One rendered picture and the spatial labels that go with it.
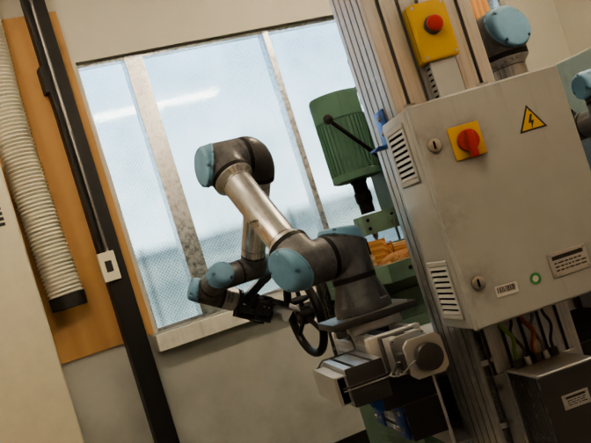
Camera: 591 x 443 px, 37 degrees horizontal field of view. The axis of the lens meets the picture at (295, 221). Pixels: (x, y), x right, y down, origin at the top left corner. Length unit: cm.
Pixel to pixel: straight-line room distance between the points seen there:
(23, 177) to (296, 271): 195
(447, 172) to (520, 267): 24
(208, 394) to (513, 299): 254
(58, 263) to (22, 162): 45
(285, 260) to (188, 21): 244
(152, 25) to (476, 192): 283
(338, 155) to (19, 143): 149
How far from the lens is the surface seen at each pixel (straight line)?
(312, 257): 222
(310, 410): 438
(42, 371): 373
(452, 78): 203
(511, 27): 236
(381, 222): 310
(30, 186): 391
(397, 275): 276
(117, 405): 408
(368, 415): 325
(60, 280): 387
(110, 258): 399
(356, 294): 228
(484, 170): 184
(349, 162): 305
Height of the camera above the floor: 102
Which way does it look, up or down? 2 degrees up
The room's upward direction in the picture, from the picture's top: 17 degrees counter-clockwise
